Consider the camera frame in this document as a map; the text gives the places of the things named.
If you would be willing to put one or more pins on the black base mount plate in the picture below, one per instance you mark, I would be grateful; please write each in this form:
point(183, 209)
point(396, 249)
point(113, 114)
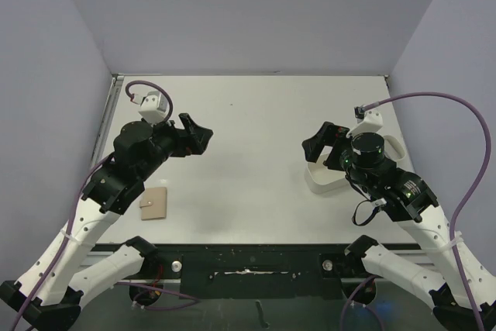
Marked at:
point(256, 271)

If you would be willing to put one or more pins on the beige card holder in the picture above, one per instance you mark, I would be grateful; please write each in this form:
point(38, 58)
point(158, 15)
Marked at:
point(153, 203)

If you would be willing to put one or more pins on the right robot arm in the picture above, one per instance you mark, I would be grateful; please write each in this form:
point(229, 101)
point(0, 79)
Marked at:
point(459, 291)

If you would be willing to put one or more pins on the aluminium table frame rail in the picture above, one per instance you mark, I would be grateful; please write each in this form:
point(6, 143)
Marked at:
point(109, 109)

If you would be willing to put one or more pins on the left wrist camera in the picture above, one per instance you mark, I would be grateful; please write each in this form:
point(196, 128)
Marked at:
point(155, 108)

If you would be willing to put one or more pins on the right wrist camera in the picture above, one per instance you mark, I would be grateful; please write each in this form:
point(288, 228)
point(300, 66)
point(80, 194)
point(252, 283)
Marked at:
point(367, 121)

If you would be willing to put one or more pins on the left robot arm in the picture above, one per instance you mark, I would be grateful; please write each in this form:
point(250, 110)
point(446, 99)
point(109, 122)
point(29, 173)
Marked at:
point(52, 293)

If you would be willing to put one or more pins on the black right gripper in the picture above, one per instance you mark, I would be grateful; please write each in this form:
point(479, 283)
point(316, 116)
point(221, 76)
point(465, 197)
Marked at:
point(333, 145)

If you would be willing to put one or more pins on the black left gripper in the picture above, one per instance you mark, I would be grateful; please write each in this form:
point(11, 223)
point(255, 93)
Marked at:
point(190, 140)

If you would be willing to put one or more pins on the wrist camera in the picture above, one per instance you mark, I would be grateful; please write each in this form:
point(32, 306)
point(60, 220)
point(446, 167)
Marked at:
point(367, 121)
point(155, 108)

